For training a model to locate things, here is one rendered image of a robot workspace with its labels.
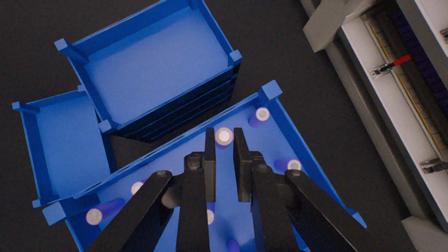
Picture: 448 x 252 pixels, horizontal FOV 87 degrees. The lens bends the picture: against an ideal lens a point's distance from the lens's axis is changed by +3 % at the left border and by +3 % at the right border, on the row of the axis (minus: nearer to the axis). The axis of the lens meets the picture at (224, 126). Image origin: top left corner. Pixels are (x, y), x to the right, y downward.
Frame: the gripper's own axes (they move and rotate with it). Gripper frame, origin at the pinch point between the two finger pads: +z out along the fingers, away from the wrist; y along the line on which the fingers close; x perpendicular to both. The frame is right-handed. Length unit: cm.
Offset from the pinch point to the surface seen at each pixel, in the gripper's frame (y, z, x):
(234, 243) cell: 1.9, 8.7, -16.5
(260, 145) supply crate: 6.1, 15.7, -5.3
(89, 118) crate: -41, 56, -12
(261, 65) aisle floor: 15, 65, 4
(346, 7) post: 33, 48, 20
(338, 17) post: 33, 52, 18
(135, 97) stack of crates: -18.3, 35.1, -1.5
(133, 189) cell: -10.3, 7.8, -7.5
